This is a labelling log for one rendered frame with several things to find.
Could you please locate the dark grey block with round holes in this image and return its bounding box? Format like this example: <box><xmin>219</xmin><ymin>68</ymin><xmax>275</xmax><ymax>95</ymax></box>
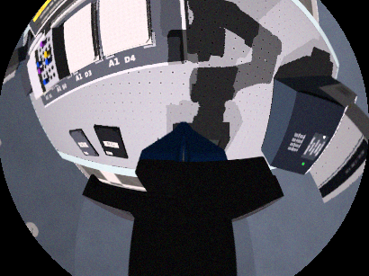
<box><xmin>38</xmin><ymin>27</ymin><xmax>70</xmax><ymax>91</ymax></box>

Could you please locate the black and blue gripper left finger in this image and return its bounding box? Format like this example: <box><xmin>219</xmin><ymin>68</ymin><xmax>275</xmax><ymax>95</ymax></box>
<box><xmin>139</xmin><ymin>121</ymin><xmax>184</xmax><ymax>162</ymax></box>

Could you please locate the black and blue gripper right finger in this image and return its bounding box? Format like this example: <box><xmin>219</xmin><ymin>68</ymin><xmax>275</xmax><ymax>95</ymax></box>
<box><xmin>184</xmin><ymin>121</ymin><xmax>228</xmax><ymax>162</ymax></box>

